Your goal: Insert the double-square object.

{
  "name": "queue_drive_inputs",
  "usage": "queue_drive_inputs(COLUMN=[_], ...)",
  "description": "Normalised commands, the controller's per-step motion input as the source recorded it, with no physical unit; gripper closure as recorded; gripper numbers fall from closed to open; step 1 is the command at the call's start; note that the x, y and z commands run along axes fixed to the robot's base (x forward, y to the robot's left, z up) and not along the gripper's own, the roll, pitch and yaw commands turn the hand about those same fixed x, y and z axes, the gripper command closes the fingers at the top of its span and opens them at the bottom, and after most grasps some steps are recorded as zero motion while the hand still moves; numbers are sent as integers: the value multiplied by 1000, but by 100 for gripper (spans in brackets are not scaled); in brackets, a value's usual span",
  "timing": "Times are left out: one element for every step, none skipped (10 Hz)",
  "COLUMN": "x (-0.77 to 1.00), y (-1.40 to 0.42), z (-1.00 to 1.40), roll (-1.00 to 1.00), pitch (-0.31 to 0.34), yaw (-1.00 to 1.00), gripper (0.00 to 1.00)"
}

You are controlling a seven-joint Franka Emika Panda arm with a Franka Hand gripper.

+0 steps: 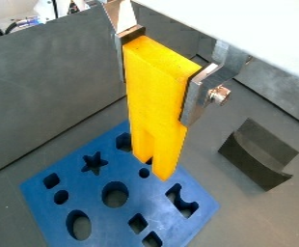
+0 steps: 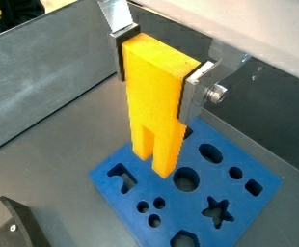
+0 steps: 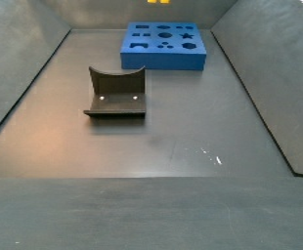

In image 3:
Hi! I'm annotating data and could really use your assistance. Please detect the yellow object at top edge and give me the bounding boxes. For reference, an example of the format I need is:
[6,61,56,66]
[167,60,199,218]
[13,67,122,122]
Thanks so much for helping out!
[146,0,171,4]

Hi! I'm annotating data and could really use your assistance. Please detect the blue shape-sorter block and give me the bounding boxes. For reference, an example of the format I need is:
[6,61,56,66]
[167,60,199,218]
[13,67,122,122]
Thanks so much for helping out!
[120,21,207,70]

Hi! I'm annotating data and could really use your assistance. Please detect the black curved holder bracket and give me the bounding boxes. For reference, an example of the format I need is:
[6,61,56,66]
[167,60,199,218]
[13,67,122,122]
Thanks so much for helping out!
[84,67,146,117]

